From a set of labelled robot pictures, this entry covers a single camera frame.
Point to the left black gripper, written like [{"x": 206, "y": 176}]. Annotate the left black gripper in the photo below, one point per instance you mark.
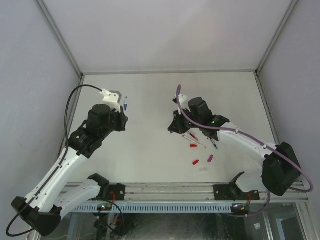
[{"x": 122, "y": 120}]

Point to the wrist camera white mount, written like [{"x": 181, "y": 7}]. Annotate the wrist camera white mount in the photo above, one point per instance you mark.
[
  {"x": 112, "y": 99},
  {"x": 183, "y": 101}
]

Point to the thin white red-tip pen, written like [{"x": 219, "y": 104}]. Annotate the thin white red-tip pen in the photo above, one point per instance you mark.
[{"x": 193, "y": 141}]

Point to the blue white marker pen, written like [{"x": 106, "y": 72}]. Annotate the blue white marker pen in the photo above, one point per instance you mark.
[{"x": 125, "y": 103}]

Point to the clear pen cap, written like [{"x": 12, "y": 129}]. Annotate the clear pen cap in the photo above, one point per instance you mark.
[{"x": 203, "y": 170}]

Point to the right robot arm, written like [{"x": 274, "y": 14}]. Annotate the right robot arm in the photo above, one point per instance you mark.
[{"x": 278, "y": 162}]

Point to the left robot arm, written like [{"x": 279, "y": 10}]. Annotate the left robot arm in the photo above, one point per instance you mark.
[{"x": 45, "y": 206}]

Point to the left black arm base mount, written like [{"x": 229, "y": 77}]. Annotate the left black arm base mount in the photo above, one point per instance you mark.
[{"x": 116, "y": 192}]

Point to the blue gel pen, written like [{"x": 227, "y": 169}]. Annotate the blue gel pen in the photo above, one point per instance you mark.
[{"x": 213, "y": 142}]

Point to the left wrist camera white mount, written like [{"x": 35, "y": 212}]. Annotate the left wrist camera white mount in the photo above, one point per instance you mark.
[{"x": 112, "y": 99}]

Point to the blue cable duct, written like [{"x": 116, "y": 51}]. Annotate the blue cable duct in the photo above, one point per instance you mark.
[{"x": 149, "y": 208}]

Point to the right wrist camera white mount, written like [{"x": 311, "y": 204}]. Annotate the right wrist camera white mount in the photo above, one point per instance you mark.
[{"x": 183, "y": 101}]

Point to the purple pen cap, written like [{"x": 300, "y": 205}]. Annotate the purple pen cap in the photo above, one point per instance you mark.
[{"x": 210, "y": 158}]

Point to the red gel pen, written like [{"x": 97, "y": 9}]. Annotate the red gel pen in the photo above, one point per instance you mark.
[{"x": 193, "y": 136}]

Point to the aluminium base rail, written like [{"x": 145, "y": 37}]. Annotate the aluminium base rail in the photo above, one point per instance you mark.
[{"x": 189, "y": 193}]

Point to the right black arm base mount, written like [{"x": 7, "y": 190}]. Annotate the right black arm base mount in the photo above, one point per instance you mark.
[{"x": 223, "y": 192}]

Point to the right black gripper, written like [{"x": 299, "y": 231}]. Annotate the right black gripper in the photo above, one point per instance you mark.
[{"x": 178, "y": 123}]

